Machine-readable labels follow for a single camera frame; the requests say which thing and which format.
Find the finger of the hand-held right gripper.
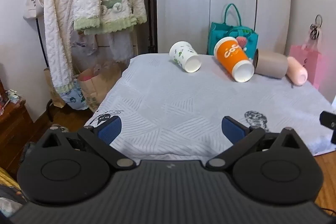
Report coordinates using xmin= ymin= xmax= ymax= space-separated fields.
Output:
xmin=320 ymin=111 xmax=336 ymax=145

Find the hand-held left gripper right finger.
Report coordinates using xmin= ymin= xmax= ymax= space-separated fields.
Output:
xmin=205 ymin=116 xmax=305 ymax=170

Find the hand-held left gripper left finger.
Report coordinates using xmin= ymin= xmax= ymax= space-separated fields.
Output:
xmin=39 ymin=116 xmax=136 ymax=170

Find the pink cup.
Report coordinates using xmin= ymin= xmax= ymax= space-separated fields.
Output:
xmin=286 ymin=56 xmax=308 ymax=86

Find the orange paper cup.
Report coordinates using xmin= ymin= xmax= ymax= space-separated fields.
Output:
xmin=214 ymin=37 xmax=255 ymax=83

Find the taupe cup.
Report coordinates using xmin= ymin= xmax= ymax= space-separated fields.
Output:
xmin=253 ymin=49 xmax=289 ymax=80

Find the white cup with green print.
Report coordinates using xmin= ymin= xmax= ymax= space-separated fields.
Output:
xmin=169 ymin=41 xmax=202 ymax=73

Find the brown paper bag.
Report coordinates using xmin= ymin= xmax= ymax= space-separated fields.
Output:
xmin=77 ymin=61 xmax=126 ymax=112

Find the blue patterned bag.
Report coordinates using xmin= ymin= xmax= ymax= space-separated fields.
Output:
xmin=59 ymin=78 xmax=90 ymax=111

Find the pink gift bag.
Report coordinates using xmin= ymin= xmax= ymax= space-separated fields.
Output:
xmin=289 ymin=43 xmax=336 ymax=104

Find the grey patterned bedspread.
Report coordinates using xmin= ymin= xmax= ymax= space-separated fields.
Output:
xmin=84 ymin=52 xmax=336 ymax=162

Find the thin pale garment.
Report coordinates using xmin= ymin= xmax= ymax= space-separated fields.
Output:
xmin=70 ymin=29 xmax=138 ymax=63

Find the wooden nightstand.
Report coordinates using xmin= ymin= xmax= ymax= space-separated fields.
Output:
xmin=0 ymin=99 xmax=35 ymax=175

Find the teal tote bag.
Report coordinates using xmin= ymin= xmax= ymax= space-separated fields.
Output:
xmin=207 ymin=3 xmax=259 ymax=56

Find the small white figurine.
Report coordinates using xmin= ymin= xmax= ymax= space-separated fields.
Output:
xmin=6 ymin=90 xmax=22 ymax=104

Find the black coat rack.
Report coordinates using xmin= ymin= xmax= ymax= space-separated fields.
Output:
xmin=31 ymin=0 xmax=54 ymax=121

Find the white fleece robe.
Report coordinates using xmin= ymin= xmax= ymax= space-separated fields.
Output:
xmin=43 ymin=0 xmax=82 ymax=95

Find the yellow cloth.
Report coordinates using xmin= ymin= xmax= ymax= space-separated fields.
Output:
xmin=0 ymin=167 xmax=24 ymax=204

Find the black stand pole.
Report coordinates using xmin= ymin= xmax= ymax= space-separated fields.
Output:
xmin=140 ymin=0 xmax=158 ymax=54

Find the grey wardrobe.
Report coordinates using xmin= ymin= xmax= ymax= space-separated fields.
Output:
xmin=156 ymin=0 xmax=293 ymax=57

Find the ribbon with metal ring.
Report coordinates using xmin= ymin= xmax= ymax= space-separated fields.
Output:
xmin=309 ymin=14 xmax=323 ymax=42

